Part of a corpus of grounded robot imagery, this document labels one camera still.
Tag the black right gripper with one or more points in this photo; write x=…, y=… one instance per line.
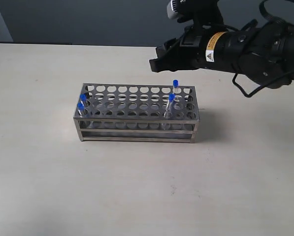
x=208, y=43

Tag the blue capped test tube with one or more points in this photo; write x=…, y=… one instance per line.
x=81, y=109
x=175, y=90
x=167, y=115
x=83, y=100

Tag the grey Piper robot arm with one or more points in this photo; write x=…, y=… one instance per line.
x=264, y=54

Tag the steel test tube rack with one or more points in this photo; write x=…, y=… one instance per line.
x=134, y=113

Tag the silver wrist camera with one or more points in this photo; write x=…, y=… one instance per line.
x=175, y=9

